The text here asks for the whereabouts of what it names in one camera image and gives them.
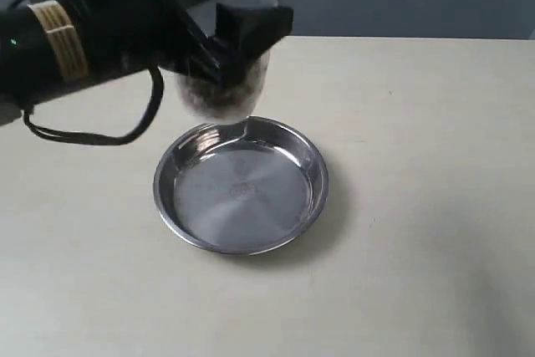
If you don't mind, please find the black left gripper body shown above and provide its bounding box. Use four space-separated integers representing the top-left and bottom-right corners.
58 0 211 88

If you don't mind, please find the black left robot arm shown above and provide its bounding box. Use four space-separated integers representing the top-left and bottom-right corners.
1 0 293 143

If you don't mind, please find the round stainless steel plate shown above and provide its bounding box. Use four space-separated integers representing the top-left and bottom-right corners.
153 116 329 256

